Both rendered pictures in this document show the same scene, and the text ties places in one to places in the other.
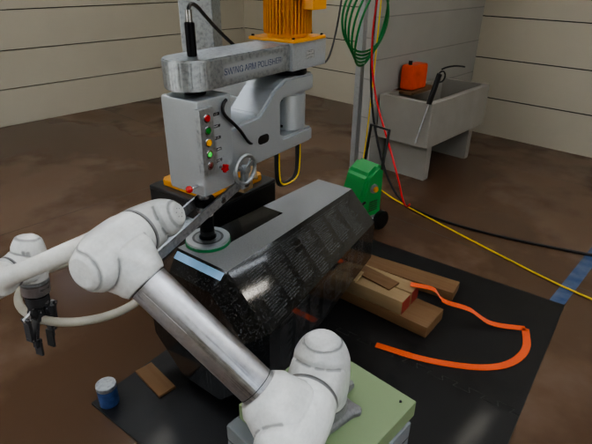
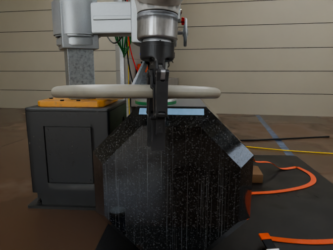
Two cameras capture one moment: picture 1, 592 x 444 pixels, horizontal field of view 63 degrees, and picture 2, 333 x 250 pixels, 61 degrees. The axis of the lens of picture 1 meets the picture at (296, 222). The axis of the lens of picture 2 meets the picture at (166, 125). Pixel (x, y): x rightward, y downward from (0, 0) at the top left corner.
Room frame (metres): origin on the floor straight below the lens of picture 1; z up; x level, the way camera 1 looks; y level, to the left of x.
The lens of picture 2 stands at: (0.75, 1.19, 0.99)
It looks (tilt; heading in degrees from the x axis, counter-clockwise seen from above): 11 degrees down; 328
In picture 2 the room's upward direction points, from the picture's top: straight up
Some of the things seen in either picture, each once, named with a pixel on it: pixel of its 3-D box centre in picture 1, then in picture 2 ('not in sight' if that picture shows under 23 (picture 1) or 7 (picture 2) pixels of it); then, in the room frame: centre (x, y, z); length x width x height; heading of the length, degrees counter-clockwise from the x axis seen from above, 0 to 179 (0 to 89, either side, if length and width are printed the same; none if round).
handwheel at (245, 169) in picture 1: (239, 167); (179, 32); (2.09, 0.26, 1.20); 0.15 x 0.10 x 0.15; 145
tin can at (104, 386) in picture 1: (107, 392); not in sight; (1.79, 0.95, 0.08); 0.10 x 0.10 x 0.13
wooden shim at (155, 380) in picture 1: (155, 379); not in sight; (1.94, 0.76, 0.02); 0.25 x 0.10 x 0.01; 45
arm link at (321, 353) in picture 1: (320, 369); not in sight; (1.00, -0.07, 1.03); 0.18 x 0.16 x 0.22; 160
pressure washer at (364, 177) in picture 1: (363, 179); not in sight; (3.80, -0.57, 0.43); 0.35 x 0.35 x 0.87; 39
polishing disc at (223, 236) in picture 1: (208, 237); (155, 98); (2.06, 0.43, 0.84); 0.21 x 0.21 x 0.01
